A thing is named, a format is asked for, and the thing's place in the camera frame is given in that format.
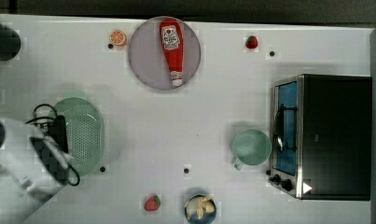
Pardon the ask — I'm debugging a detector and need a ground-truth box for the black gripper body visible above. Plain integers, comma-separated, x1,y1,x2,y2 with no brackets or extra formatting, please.
48,115,69,153

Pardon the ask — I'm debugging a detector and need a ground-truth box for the green plastic strainer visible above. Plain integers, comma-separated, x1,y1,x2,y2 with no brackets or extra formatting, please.
54,97,104,176

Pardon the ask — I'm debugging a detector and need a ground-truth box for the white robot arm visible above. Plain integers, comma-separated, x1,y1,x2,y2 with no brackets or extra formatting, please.
0,118,70,224

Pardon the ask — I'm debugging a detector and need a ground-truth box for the black cup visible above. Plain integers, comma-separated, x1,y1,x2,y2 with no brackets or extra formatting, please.
0,23,21,61

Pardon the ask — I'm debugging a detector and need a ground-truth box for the orange slice toy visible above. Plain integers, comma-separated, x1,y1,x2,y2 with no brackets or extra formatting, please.
109,30,127,47

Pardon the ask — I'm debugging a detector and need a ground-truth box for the grey round plate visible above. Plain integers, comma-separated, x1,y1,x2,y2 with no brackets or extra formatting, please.
128,16,201,91

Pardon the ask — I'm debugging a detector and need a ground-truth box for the red strawberry toy near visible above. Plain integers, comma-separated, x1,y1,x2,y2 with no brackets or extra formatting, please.
144,194,161,212

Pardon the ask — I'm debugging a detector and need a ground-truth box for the red strawberry toy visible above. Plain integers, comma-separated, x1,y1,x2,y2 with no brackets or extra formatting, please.
144,194,161,212
245,35,258,49

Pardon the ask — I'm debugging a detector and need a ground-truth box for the red ketchup bottle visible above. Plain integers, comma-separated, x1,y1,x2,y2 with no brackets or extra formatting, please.
159,19,184,87

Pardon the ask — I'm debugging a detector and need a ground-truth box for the peeled banana toy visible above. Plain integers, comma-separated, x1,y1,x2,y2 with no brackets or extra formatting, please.
185,195,216,219

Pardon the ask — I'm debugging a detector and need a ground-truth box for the blue bowl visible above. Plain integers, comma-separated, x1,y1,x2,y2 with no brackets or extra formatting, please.
184,195,216,224

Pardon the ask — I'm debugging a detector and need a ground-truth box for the green mug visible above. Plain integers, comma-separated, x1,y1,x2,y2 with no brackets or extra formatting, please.
230,128,272,171

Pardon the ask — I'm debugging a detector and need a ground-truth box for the red strawberry toy far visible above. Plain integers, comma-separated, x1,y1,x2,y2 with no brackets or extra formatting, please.
245,35,258,49

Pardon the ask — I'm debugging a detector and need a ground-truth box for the black toaster oven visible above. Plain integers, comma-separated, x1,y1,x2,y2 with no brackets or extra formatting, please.
267,74,372,201

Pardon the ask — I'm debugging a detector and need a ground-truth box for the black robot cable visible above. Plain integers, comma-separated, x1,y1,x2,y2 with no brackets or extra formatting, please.
25,103,81,187

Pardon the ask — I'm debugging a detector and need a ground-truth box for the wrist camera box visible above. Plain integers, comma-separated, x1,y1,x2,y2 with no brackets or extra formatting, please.
30,137,69,185

